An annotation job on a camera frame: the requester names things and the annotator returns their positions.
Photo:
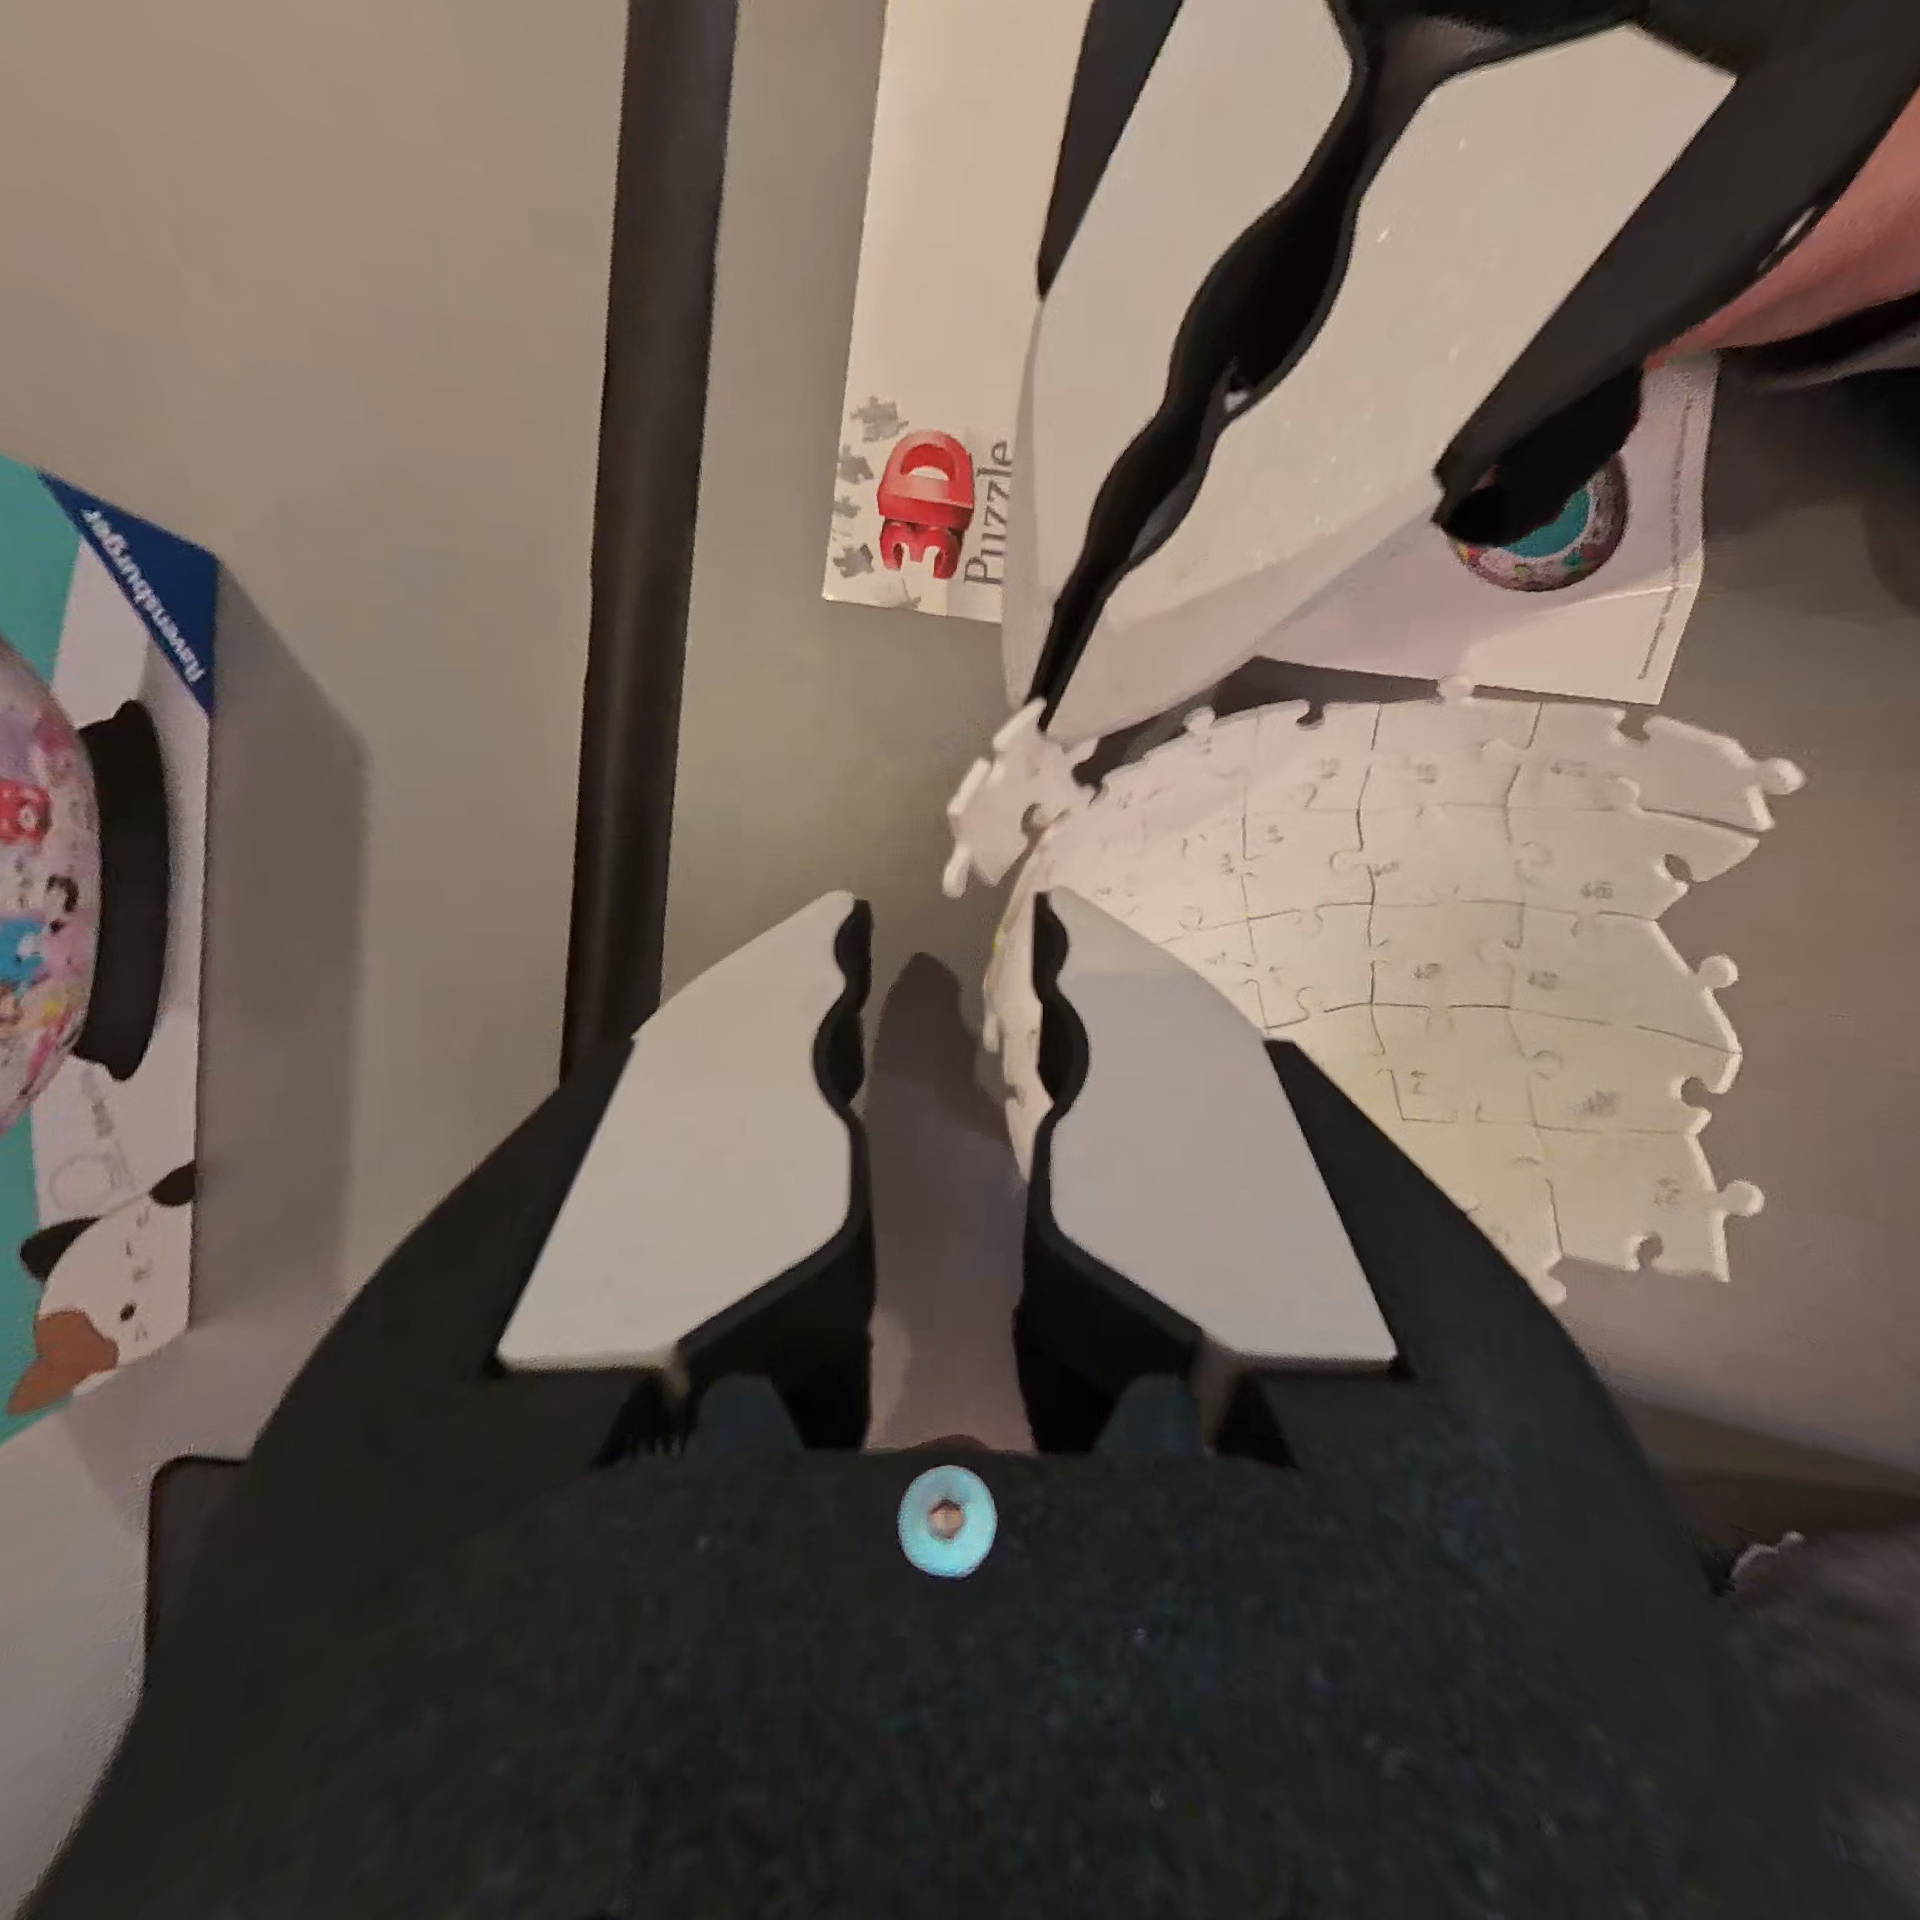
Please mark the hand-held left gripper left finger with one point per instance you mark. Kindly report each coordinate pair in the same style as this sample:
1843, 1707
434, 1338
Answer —
675, 1186

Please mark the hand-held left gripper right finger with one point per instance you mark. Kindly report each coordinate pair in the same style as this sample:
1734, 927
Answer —
1217, 1186

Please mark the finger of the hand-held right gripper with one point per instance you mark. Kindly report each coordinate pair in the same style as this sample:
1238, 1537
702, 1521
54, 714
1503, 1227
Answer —
1440, 270
1201, 152

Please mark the partly built white puzzle ball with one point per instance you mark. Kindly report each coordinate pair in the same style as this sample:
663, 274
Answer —
1470, 930

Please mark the white puzzle piece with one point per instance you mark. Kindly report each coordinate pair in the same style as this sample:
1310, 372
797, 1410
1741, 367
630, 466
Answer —
1007, 806

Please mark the colourful puzzle ball box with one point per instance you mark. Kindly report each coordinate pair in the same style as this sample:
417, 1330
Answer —
91, 902

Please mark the person's right hand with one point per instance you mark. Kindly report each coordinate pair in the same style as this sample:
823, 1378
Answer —
1816, 300

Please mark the printed instruction sheet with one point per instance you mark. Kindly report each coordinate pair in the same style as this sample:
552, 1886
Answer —
930, 300

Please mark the person's dark clothing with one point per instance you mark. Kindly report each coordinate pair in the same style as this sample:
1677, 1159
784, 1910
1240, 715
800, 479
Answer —
1831, 1740

